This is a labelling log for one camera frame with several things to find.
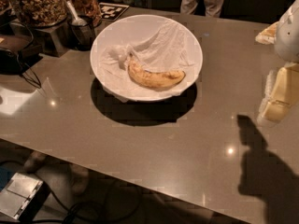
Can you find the white bowl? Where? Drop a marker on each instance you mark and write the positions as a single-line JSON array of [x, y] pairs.
[[130, 29]]

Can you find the white plastic spoon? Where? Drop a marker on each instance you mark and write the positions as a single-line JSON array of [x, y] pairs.
[[76, 19]]

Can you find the yellow banana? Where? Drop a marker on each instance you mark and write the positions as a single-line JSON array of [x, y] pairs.
[[153, 80]]

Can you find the black device with cable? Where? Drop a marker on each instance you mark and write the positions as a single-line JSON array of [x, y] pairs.
[[19, 52]]

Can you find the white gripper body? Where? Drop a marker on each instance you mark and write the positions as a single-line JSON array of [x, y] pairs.
[[288, 36]]

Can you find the large glass nut jar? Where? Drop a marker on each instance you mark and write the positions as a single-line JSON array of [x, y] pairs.
[[39, 13]]

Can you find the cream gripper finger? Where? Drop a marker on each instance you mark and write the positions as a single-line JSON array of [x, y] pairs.
[[281, 93], [267, 35]]

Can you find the steel jar base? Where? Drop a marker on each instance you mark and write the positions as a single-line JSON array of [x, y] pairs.
[[54, 40]]

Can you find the white paper napkin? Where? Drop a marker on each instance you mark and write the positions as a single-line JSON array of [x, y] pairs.
[[163, 51]]

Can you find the dark cup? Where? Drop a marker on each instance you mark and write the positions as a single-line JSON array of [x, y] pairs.
[[82, 36]]

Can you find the black white fiducial marker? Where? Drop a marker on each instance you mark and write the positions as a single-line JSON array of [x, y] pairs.
[[111, 12]]

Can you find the grey box on floor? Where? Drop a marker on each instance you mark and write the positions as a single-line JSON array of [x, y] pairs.
[[21, 195]]

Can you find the small glass snack jar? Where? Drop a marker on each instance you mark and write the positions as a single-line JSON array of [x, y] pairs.
[[89, 8]]

